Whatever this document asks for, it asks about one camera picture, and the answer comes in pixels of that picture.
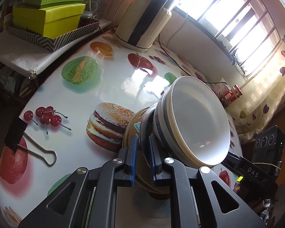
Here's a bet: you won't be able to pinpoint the blue striped white bowl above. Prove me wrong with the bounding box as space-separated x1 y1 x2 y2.
153 93 198 168

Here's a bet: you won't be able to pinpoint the plate with blue print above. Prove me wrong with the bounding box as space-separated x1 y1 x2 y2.
122 108 148 148

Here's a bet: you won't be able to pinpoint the large beige plate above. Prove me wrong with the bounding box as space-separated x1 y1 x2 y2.
121 106 171 195

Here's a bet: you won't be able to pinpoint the small beige plate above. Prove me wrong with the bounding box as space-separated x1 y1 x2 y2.
139 103 158 167

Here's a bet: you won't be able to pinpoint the checkered sleeve forearm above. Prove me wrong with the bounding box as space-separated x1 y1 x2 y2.
259 199 271 225

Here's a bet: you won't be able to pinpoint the white black kitchen appliance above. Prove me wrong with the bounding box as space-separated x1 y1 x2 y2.
114 0 176 52

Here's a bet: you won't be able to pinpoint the person's right hand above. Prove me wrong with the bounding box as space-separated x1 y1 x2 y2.
233 183 265 214

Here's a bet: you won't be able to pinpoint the heart patterned curtain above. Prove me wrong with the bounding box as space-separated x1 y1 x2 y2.
229 39 285 144

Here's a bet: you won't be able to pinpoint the black binder clip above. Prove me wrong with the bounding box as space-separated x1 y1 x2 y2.
4 117 58 167

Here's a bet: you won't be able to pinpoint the white side shelf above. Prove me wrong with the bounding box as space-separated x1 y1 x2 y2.
0 29 99 79

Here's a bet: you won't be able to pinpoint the chevron patterned tray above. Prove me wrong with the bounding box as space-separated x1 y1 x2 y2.
8 20 100 52

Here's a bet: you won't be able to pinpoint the yellow-green cardboard box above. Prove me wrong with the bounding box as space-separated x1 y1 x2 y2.
12 3 85 39

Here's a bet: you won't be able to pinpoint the red packets by wall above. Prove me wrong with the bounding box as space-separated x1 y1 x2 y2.
213 82 242 108

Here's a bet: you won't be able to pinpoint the black power cable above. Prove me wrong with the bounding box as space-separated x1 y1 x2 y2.
157 34 229 85

